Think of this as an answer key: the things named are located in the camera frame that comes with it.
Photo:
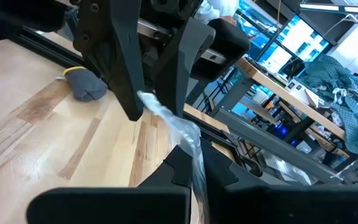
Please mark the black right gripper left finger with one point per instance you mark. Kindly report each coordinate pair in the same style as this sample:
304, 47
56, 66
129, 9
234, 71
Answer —
104, 207

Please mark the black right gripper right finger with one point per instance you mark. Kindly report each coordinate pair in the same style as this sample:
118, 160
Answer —
291, 207

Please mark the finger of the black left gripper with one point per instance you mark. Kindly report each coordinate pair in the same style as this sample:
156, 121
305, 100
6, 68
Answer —
120, 62
182, 68

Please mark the clear plastic bag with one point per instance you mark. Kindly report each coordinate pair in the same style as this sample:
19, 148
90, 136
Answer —
182, 127

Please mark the wooden workbench grey steel legs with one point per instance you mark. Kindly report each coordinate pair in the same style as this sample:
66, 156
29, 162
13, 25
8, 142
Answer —
291, 99

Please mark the white cardboard box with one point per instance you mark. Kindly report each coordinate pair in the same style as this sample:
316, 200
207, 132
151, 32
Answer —
303, 93

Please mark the teal crumpled cloth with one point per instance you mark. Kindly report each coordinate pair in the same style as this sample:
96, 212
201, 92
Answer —
353, 102

